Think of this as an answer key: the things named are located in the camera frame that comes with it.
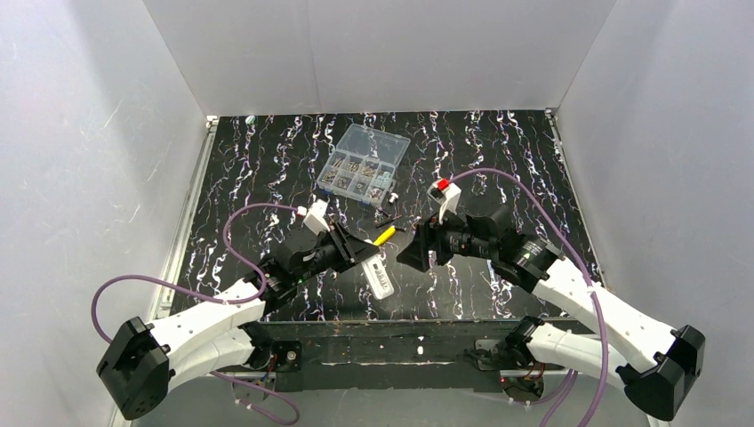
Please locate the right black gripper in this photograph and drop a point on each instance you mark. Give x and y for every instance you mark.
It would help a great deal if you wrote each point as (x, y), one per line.
(428, 243)

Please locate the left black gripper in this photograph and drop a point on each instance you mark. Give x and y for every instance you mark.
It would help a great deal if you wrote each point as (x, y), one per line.
(344, 243)

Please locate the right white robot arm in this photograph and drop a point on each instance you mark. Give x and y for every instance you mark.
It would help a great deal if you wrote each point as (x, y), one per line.
(655, 364)

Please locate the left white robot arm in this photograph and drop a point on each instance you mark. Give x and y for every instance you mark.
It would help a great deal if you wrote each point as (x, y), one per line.
(145, 361)

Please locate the small black screw bit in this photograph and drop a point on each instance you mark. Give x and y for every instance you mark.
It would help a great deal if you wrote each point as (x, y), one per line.
(387, 222)

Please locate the clear plastic screw organizer box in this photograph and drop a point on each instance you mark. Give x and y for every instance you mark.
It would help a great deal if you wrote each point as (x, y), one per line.
(363, 165)

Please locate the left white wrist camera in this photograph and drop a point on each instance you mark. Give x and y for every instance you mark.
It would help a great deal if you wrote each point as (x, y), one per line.
(314, 217)

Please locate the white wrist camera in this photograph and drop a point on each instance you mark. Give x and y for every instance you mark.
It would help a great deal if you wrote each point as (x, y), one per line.
(314, 217)
(447, 195)

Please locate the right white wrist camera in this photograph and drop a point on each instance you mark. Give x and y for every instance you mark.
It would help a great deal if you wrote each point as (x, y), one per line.
(447, 195)

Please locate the yellow handled screwdriver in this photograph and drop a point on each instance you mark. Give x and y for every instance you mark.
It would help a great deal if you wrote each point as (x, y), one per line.
(385, 236)

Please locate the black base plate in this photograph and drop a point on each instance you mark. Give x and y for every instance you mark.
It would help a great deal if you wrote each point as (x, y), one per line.
(384, 355)

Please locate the aluminium rail frame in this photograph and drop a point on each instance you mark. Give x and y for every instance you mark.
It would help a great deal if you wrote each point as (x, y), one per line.
(250, 175)

